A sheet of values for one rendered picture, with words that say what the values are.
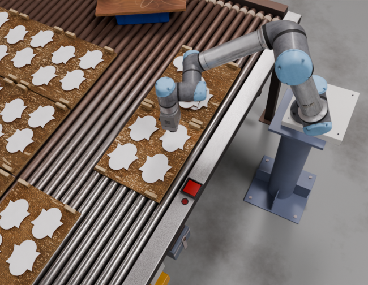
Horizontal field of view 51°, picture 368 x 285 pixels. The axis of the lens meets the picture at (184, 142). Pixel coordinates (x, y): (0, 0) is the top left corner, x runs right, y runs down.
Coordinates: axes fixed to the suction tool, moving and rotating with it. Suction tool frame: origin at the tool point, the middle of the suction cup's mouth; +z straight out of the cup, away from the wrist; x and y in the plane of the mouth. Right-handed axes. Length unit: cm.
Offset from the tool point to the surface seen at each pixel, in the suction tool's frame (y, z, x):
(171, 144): 3.8, 8.2, -0.7
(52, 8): -76, 11, -98
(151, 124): -4.9, 8.2, -12.8
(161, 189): 25.7, 9.2, 0.7
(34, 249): 62, 8, -43
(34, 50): -41, 9, -92
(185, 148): 3.9, 9.2, 6.3
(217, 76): -40.0, 9.1, 11.9
